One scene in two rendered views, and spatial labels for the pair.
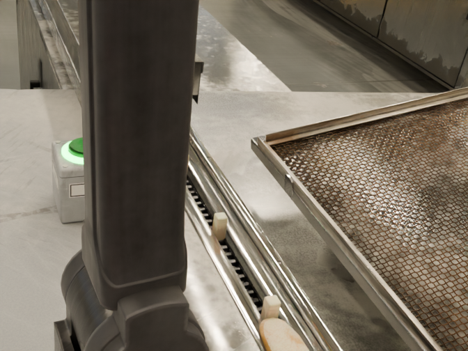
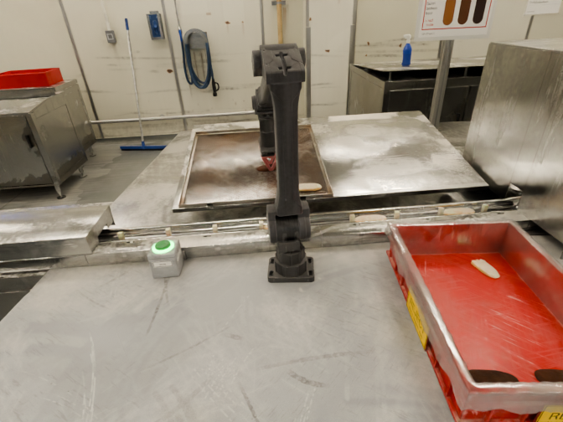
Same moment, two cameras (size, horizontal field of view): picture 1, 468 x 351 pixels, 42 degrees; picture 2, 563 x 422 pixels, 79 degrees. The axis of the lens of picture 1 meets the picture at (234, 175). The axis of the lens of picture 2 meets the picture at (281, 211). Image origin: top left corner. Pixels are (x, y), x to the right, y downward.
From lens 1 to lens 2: 0.74 m
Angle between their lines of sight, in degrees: 56
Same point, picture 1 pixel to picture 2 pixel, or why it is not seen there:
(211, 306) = (256, 234)
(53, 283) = (216, 279)
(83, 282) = (281, 223)
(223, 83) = not seen: hidden behind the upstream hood
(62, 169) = (173, 253)
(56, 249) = (195, 278)
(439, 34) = (18, 163)
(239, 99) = not seen: hidden behind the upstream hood
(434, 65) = (29, 180)
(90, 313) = (292, 223)
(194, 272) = (240, 236)
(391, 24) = not seen: outside the picture
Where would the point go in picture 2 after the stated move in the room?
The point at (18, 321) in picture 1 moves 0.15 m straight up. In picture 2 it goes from (233, 288) to (225, 239)
